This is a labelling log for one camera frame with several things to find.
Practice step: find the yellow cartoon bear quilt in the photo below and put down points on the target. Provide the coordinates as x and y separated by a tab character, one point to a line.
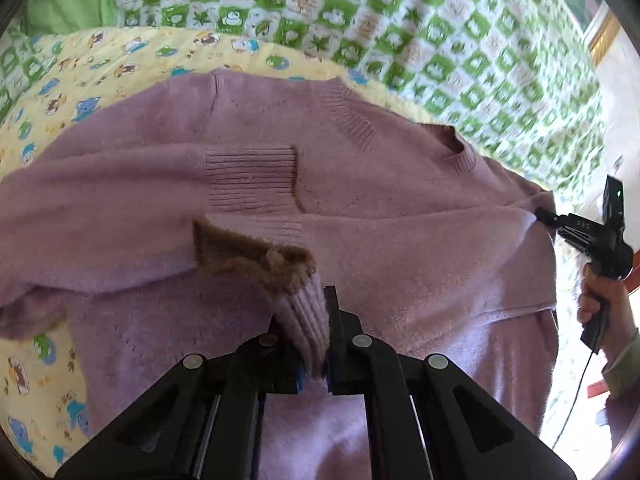
42	387

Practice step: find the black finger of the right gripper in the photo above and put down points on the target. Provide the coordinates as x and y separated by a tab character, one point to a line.
547	217

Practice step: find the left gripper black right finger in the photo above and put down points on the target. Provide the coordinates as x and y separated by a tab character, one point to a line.
426	418

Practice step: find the right forearm sleeve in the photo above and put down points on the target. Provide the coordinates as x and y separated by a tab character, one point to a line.
623	374

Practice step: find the purple knit sweater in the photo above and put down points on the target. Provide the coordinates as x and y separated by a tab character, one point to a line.
184	218

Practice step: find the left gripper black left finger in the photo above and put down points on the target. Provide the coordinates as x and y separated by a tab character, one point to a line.
201	420

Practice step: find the green checkered blanket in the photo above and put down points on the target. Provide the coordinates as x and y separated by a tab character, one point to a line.
514	76

